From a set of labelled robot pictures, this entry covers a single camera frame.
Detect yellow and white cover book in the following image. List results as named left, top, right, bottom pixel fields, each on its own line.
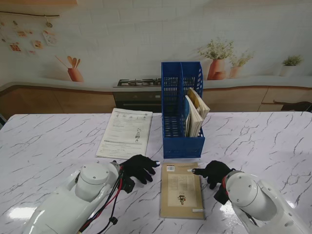
left=187, top=87, right=211, bottom=122

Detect white printed worksheet booklet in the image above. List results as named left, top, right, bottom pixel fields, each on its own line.
left=95, top=108, right=154, bottom=161

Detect blue plastic file holder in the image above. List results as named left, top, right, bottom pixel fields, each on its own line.
left=161, top=61, right=206, bottom=159

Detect left arm red black cables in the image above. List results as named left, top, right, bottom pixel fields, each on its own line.
left=77, top=165, right=125, bottom=234

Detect gas hob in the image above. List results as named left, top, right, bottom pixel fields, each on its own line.
left=116, top=78, right=163, bottom=88

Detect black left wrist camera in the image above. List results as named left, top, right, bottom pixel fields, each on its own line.
left=121, top=176, right=136, bottom=195

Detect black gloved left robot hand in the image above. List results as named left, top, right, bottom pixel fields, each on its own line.
left=120, top=155, right=160, bottom=185

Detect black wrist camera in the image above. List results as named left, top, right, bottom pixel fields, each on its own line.
left=121, top=176, right=136, bottom=195
left=214, top=187, right=230, bottom=205

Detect beige cover book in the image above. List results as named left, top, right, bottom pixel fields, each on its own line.
left=159, top=162, right=206, bottom=220

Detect arm red black cables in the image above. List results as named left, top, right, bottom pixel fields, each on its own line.
left=221, top=176, right=259, bottom=227
left=77, top=165, right=125, bottom=234

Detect right arm red black cables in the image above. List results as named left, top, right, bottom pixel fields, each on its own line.
left=221, top=176, right=259, bottom=227

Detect wooden hanging rail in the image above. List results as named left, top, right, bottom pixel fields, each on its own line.
left=0, top=11, right=60, bottom=18

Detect hanging white note card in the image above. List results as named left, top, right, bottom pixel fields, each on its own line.
left=42, top=30, right=58, bottom=46

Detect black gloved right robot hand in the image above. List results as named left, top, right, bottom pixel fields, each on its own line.
left=191, top=160, right=236, bottom=190

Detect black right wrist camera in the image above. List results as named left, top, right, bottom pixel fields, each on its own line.
left=214, top=187, right=230, bottom=205

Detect light blue cover book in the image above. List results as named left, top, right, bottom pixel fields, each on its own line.
left=184, top=95, right=204, bottom=138

